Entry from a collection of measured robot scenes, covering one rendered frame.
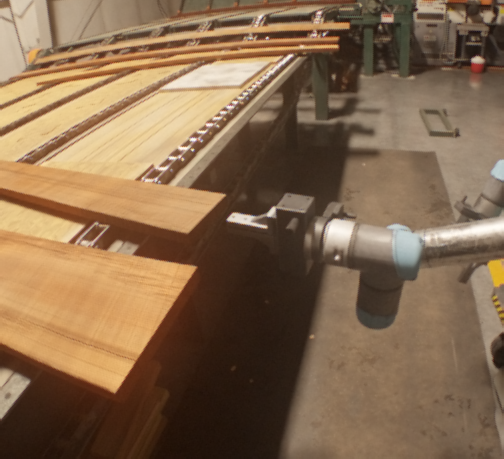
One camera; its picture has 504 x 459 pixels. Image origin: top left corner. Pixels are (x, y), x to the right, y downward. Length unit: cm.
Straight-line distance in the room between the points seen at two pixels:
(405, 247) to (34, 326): 55
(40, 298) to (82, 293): 7
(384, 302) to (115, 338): 41
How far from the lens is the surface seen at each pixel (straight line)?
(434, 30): 679
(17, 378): 62
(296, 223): 57
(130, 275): 59
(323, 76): 370
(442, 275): 191
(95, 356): 50
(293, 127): 304
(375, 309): 64
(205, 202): 72
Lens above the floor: 123
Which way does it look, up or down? 31 degrees down
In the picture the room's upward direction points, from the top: 7 degrees counter-clockwise
